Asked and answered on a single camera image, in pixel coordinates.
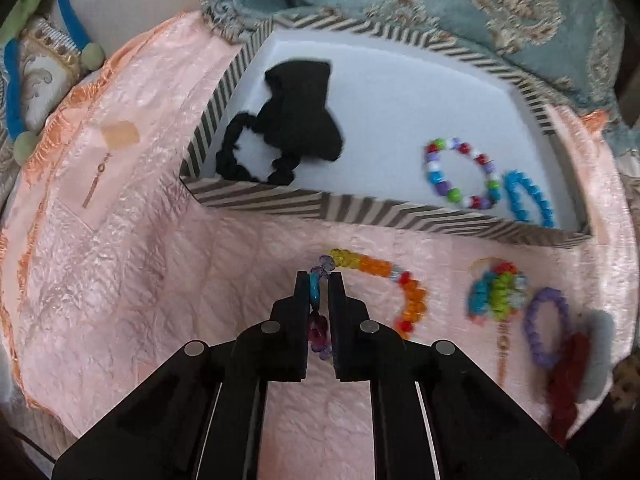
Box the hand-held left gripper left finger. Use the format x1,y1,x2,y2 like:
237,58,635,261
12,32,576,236
52,270,311,480

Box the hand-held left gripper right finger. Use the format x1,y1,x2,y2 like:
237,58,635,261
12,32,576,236
327,270,581,480

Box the orange and yellow bead bracelet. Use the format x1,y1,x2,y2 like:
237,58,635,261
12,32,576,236
309,247,430,364

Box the multicolour round bead bracelet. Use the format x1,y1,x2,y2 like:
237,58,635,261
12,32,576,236
424,137,504,210

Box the black bow scrunchie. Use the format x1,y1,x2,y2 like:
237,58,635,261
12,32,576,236
215,59,347,184

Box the striped shallow box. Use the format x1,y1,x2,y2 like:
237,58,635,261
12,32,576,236
179,12,594,251

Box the blue bead bracelet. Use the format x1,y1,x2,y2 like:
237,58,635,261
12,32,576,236
503,170,557,229

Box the colourful bead tassel ornament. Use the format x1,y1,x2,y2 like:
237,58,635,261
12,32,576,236
466,258,529,387

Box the pink quilted blanket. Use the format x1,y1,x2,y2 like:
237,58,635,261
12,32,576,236
0,12,627,443

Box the red scrunchie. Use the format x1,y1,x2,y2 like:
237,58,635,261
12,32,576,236
546,332,592,442

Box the light blue fluffy scrunchie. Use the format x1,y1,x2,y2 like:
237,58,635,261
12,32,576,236
574,309,617,402

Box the floral embroidered cushion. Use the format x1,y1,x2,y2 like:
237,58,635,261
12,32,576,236
0,15,87,133

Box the green and blue plush toy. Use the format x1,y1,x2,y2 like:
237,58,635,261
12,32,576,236
0,0,107,167

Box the purple bead bracelet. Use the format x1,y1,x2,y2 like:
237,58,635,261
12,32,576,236
522,287,572,369

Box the thin black cable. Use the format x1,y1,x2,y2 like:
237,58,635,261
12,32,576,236
12,427,58,467

